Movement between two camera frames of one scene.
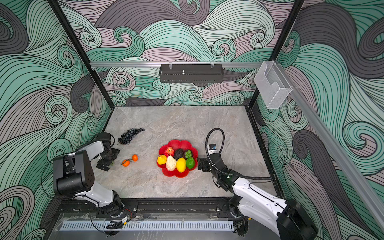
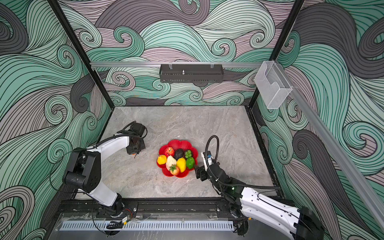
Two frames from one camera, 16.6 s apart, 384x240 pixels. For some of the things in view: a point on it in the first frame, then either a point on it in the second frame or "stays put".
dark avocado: x=178 y=153 stays put
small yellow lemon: x=161 y=159 stays put
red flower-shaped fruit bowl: x=183 y=145 stays put
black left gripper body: x=107 y=158 → x=140 y=146
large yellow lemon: x=181 y=164 stays put
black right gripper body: x=206 y=166 → x=204 y=174
